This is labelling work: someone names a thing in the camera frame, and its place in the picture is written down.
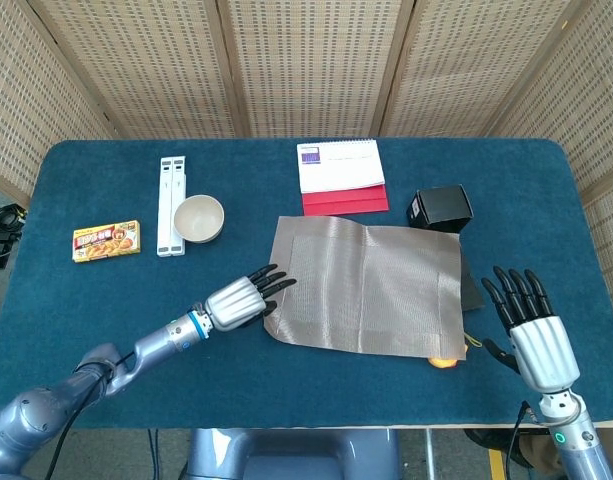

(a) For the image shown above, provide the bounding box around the metal table leg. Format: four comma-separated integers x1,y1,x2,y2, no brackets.
423,428,435,480

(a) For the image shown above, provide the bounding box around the woven folding screen panel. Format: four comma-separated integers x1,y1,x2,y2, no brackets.
218,0,415,140
378,0,575,139
28,0,248,140
490,0,613,321
0,0,120,204

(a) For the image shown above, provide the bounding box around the dark brown bag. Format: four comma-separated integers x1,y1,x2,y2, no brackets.
463,428,560,476

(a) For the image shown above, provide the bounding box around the grey-brown woven placemat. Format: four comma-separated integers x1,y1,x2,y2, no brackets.
263,214,468,361

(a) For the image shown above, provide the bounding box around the yellow tape measure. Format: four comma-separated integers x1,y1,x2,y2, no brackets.
428,332,483,370

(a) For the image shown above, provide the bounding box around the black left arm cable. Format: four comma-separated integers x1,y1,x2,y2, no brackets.
44,349,137,480

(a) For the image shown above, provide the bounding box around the white folding stand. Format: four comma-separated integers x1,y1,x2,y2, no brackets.
156,155,188,258

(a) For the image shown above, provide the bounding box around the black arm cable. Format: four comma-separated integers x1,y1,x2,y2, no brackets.
44,349,137,480
503,399,536,480

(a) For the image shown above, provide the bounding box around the black floor cable bundle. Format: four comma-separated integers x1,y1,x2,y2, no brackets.
0,202,28,269

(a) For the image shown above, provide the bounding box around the thin black hanging cable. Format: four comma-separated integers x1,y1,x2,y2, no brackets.
146,428,161,480

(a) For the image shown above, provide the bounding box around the yellow curry roux box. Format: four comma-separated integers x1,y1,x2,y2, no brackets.
71,219,142,263

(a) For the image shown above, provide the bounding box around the blue-grey robot torso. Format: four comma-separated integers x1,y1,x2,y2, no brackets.
184,427,402,480

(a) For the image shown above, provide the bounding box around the black open cardboard box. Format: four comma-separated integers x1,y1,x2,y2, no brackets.
406,184,486,312

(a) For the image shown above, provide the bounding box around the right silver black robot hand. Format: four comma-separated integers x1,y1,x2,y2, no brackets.
480,265,582,394

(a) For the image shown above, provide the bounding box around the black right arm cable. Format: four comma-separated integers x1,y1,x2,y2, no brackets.
503,399,536,480

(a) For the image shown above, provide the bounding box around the beige bowl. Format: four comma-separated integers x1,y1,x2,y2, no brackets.
173,194,225,245

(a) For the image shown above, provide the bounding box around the blue carpet table cover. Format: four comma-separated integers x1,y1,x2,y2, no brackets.
0,138,613,431

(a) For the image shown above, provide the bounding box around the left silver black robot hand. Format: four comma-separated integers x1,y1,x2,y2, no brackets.
204,263,298,332

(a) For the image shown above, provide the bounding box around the white desk calendar red base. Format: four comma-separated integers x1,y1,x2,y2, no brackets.
296,138,390,219

